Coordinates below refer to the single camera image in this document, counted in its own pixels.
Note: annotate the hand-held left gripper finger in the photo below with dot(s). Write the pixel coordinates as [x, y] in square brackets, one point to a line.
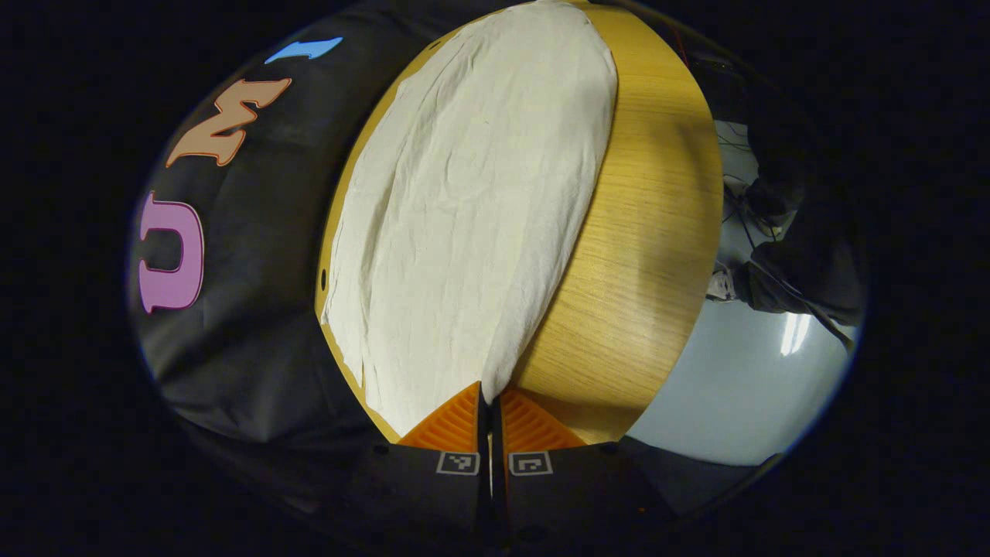
[499, 433]
[486, 433]

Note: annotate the person's dark trousers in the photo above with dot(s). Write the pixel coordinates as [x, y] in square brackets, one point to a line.
[804, 278]

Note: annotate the white shoe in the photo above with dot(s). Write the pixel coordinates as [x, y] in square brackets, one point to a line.
[723, 285]

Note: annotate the black backdrop cloth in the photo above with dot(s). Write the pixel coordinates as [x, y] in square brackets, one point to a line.
[255, 309]

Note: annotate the white jeans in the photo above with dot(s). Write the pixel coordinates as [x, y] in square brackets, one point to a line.
[472, 216]

